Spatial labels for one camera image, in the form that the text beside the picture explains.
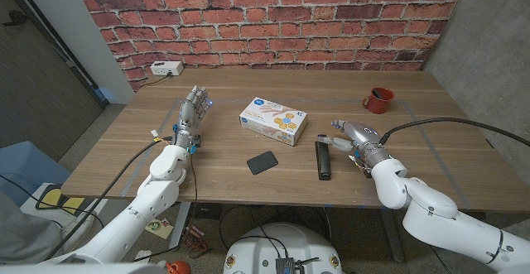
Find black card holder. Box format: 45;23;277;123
246;150;279;176

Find printed paper card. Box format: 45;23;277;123
144;218;175;240

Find white floor platform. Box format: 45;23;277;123
18;181;111;242

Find grey trouser leg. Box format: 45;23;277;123
0;190;63;265

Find black door handle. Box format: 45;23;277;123
2;10;29;27

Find white glove box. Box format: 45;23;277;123
238;96;308;147

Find grey torso module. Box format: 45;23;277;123
275;257;297;274

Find red brick backdrop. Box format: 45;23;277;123
70;0;471;92

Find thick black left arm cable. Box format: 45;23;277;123
49;136;173;258

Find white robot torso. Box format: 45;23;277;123
222;222;344;274

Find black stapler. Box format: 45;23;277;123
315;133;333;181

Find blue bin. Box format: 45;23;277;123
0;141;72;209

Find white shoe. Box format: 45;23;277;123
60;211;100;246

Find red cup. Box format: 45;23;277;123
362;86;396;115

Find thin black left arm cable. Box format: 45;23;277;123
131;152;199;263

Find black power strip cable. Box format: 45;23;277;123
139;72;173;89

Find orange cable bundle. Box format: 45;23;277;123
181;223;210;255

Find white power strip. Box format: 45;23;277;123
149;60;185;77

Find dark grey door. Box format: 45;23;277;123
0;0;107;163

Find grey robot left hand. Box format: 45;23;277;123
171;84;213;149

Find orange round floor object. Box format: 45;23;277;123
165;260;192;274

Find grey table leg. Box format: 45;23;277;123
169;201;192;252
379;208;406;263

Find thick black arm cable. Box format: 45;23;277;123
379;117;530;147
49;136;173;258

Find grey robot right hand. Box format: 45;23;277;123
317;119;393;169

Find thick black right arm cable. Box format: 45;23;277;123
379;117;530;147

